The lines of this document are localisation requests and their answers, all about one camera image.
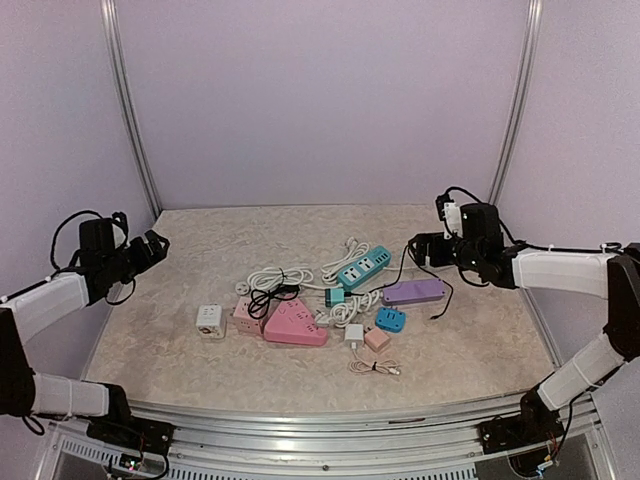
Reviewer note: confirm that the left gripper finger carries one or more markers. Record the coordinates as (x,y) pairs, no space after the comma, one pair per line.
(146,258)
(156,241)

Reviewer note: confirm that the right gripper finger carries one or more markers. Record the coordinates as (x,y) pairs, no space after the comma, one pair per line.
(418,251)
(425,240)

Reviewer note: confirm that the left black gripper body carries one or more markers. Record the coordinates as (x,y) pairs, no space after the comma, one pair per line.
(124,269)

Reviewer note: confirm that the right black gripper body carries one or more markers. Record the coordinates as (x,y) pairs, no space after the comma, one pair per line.
(467,256)

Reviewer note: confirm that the blue square plug adapter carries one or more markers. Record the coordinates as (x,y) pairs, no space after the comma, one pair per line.
(390,320)

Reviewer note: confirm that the white cartoon charger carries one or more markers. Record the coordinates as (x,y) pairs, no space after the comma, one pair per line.
(211,322)

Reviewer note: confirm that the mint green charger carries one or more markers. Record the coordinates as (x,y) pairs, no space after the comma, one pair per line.
(334,296)

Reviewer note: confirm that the small pink charger plug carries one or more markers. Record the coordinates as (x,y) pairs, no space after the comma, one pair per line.
(377,340)

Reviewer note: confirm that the pink cube socket adapter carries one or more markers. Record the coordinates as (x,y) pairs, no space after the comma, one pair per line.
(243,321)

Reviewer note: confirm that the pink triangular power socket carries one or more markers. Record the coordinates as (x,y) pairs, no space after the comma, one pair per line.
(292,323)

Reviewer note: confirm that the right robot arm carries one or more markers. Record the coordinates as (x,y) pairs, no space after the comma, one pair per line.
(609,272)

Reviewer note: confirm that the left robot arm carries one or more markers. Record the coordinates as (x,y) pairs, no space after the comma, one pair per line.
(26,393)

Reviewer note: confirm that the teal power strip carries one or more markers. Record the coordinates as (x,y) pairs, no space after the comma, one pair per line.
(364,268)

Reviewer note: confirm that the purple power strip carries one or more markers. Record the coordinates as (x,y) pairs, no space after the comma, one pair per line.
(413,292)

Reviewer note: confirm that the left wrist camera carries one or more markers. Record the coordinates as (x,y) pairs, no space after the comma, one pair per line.
(120,228)

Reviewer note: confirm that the aluminium front rail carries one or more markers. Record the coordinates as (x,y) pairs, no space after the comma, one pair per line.
(404,443)

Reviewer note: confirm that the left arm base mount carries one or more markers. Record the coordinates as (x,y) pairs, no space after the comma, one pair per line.
(142,435)

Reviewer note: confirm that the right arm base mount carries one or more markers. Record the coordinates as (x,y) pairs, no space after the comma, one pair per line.
(507,433)

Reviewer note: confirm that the left aluminium post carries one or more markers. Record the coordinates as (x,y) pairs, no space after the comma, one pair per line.
(109,14)

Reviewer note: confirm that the aluminium post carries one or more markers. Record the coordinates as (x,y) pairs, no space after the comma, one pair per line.
(518,102)
(109,14)

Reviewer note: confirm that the right aluminium post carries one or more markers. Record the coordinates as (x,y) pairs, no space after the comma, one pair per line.
(518,102)

